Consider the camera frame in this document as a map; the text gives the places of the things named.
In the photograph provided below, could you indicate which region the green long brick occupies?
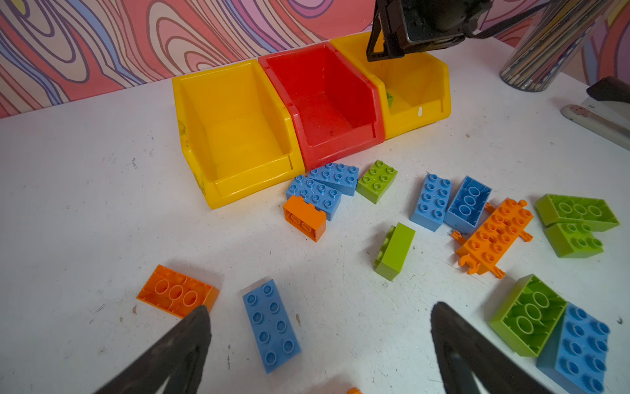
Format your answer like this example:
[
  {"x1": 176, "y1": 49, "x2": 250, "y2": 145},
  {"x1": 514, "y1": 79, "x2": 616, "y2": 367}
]
[{"x1": 535, "y1": 194, "x2": 620, "y2": 232}]

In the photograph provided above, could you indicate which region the blue brick front right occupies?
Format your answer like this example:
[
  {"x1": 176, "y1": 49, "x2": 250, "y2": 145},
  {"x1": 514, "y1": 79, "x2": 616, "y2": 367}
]
[{"x1": 536, "y1": 303, "x2": 610, "y2": 393}]

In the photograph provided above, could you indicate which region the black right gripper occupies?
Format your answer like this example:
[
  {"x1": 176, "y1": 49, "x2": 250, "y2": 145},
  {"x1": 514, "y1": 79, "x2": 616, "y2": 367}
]
[{"x1": 366, "y1": 0, "x2": 493, "y2": 62}]

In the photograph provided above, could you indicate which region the green small brick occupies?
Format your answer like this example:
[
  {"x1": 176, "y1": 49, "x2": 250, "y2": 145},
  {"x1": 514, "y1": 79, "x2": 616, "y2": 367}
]
[{"x1": 545, "y1": 223, "x2": 604, "y2": 259}]

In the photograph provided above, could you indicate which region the green brick upside down front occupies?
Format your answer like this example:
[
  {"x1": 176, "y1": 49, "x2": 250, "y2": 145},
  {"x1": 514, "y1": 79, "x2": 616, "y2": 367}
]
[{"x1": 489, "y1": 274, "x2": 568, "y2": 357}]

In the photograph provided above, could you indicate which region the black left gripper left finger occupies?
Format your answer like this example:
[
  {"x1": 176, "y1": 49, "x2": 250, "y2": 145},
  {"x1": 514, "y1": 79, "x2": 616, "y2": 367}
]
[{"x1": 97, "y1": 305, "x2": 212, "y2": 393}]

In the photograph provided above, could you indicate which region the red bin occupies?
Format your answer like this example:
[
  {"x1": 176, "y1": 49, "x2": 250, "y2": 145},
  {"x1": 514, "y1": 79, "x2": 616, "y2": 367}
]
[{"x1": 259, "y1": 43, "x2": 386, "y2": 171}]

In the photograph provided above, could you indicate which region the clear cup of pencils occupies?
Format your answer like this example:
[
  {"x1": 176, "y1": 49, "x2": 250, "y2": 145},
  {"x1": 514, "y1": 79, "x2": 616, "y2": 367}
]
[{"x1": 500, "y1": 0, "x2": 617, "y2": 92}]

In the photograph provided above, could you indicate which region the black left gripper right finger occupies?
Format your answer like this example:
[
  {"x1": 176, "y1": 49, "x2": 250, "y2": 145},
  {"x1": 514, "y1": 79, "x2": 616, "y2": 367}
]
[{"x1": 431, "y1": 301, "x2": 550, "y2": 393}]

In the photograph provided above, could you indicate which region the blue brick behind orange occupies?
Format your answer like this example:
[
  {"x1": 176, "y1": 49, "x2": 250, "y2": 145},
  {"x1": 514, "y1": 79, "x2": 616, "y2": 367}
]
[{"x1": 285, "y1": 175, "x2": 342, "y2": 221}]

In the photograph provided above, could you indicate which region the green square brick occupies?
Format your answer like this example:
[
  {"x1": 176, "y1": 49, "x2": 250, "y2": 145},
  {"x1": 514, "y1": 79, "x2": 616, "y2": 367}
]
[{"x1": 356, "y1": 160, "x2": 398, "y2": 205}]

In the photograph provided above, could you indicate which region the orange small brick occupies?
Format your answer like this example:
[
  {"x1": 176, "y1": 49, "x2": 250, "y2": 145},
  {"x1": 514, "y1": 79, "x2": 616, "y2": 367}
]
[{"x1": 283, "y1": 195, "x2": 326, "y2": 242}]

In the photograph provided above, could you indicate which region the yellow bin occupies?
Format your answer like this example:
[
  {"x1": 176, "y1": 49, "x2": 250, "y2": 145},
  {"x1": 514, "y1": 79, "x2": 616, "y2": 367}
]
[
  {"x1": 172, "y1": 60, "x2": 305, "y2": 209},
  {"x1": 331, "y1": 32, "x2": 451, "y2": 139}
]

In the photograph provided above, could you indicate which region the white stapler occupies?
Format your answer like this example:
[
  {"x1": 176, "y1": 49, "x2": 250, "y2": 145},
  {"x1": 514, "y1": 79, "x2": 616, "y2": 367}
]
[{"x1": 561, "y1": 77, "x2": 629, "y2": 150}]

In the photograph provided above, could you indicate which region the blue brick studs up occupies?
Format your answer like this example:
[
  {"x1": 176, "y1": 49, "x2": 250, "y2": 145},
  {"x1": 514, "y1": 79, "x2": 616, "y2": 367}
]
[{"x1": 410, "y1": 173, "x2": 452, "y2": 231}]

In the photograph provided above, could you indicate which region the blue brick near bins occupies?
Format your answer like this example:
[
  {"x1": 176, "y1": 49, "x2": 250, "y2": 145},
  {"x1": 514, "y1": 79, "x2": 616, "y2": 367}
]
[{"x1": 308, "y1": 163, "x2": 359, "y2": 196}]

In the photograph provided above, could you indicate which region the right yellow bin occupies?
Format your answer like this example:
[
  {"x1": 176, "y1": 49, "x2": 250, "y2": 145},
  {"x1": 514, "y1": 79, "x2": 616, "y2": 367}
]
[{"x1": 331, "y1": 32, "x2": 451, "y2": 139}]

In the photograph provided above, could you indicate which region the left yellow bin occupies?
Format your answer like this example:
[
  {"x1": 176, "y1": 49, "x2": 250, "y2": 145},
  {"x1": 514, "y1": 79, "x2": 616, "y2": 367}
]
[{"x1": 172, "y1": 60, "x2": 305, "y2": 209}]

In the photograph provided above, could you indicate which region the blue long brick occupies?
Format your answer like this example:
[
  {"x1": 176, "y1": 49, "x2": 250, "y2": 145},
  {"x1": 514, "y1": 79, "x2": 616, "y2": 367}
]
[{"x1": 243, "y1": 280, "x2": 301, "y2": 374}]

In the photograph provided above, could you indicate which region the blue brick upside down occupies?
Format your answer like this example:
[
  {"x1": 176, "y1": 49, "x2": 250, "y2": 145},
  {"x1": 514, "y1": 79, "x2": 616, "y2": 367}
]
[{"x1": 444, "y1": 176, "x2": 492, "y2": 235}]

